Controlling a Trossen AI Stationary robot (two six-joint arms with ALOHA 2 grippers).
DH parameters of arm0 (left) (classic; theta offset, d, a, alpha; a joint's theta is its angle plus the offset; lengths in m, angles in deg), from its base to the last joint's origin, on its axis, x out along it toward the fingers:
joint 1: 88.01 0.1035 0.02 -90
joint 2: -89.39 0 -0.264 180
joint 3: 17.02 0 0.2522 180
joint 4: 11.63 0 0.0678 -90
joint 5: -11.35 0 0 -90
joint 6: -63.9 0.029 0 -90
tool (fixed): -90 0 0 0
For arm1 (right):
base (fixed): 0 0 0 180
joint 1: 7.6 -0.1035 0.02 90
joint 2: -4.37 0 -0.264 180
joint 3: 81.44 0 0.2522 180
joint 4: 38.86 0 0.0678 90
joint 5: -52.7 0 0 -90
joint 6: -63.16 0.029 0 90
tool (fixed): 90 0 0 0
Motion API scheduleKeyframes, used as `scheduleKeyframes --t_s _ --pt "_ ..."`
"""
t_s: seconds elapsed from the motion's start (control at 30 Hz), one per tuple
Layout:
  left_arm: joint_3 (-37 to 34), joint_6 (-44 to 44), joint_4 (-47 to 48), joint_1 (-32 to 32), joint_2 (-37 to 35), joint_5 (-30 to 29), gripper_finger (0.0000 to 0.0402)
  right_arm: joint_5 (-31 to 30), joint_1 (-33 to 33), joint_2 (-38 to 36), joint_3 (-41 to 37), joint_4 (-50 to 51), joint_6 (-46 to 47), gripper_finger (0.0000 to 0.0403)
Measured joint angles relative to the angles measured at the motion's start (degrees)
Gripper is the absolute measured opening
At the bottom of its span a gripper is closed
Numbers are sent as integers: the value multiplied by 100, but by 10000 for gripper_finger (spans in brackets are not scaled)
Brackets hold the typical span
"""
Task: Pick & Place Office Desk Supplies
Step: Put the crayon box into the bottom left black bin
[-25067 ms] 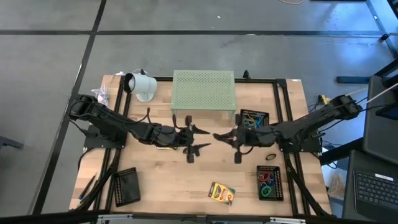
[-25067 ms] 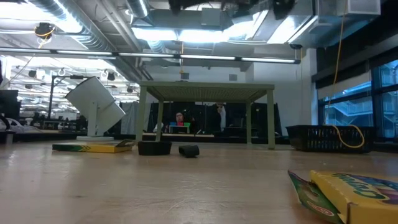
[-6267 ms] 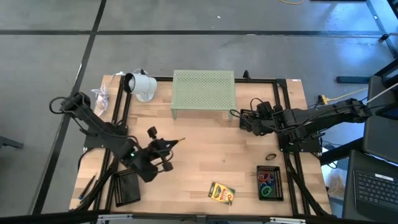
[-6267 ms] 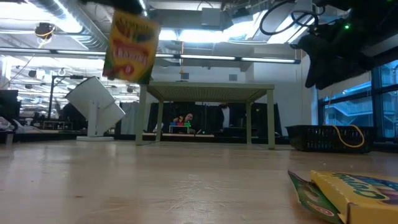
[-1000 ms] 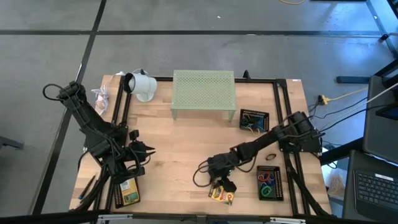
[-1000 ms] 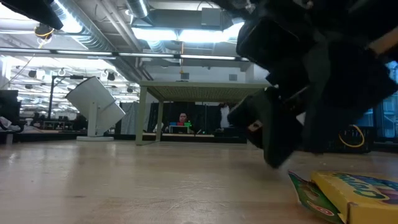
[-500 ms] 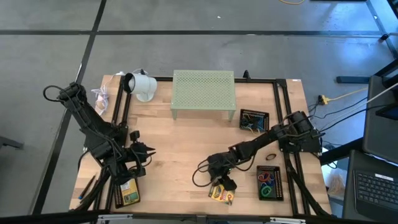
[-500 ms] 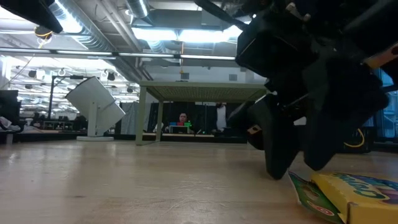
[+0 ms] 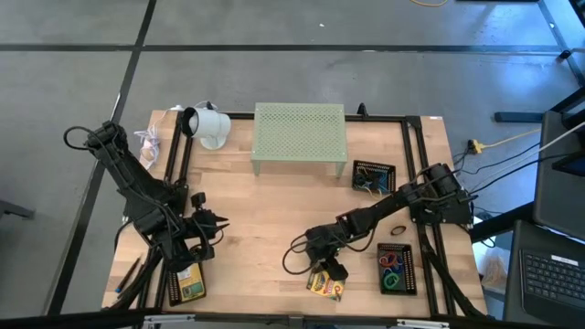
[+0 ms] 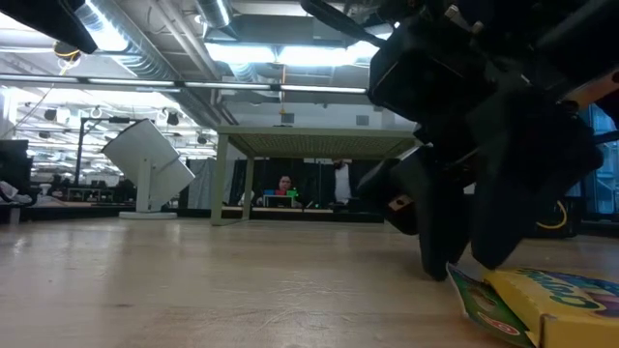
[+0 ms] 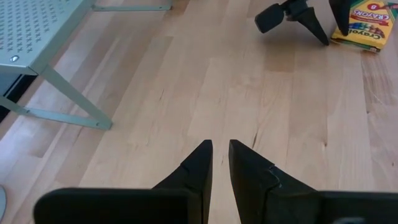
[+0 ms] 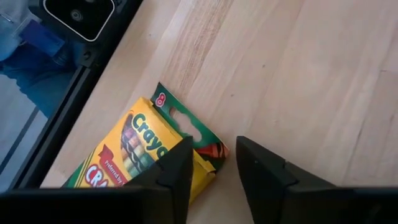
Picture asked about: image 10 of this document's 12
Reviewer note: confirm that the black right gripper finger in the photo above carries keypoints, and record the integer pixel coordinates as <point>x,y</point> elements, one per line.
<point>527,169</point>
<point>442,217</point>

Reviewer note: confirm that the yellow green crayon box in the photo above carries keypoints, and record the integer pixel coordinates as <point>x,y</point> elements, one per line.
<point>556,299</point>

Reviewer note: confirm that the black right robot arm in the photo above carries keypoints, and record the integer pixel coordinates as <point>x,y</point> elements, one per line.
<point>580,38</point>

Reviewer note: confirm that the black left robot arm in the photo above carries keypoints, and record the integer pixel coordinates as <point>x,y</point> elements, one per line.
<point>48,19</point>

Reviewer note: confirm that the standing person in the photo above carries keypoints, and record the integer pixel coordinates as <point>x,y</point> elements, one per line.
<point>342,183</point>

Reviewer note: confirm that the green perforated metal shelf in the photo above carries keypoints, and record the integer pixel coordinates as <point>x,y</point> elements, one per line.
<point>314,142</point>

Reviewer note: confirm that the seated person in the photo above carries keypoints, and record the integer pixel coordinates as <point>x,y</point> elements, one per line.
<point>285,183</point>

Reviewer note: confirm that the laptop with coloured stickers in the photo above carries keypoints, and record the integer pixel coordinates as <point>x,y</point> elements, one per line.
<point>278,200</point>

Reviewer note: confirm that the long LED light bar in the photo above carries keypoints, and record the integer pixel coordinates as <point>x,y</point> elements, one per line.
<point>217,86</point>

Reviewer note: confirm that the black metal stand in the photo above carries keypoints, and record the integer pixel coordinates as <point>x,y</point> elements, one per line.
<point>78,154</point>

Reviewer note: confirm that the black monitor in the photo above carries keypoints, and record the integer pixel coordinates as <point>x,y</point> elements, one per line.
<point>14,164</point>

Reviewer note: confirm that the black aluminium table frame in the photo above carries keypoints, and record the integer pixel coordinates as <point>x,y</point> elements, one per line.
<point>290,215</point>

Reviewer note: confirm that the silver ventilation duct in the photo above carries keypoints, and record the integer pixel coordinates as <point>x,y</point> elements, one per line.
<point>145,53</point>

